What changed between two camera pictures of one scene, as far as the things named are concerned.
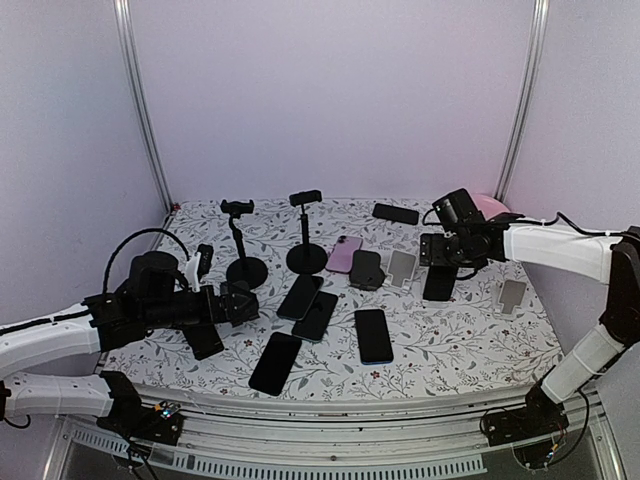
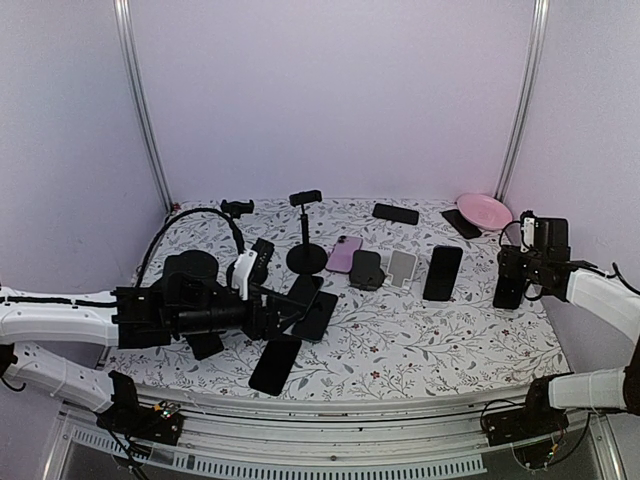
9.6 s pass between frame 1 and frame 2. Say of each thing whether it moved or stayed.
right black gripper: moved
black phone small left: stayed
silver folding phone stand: stayed
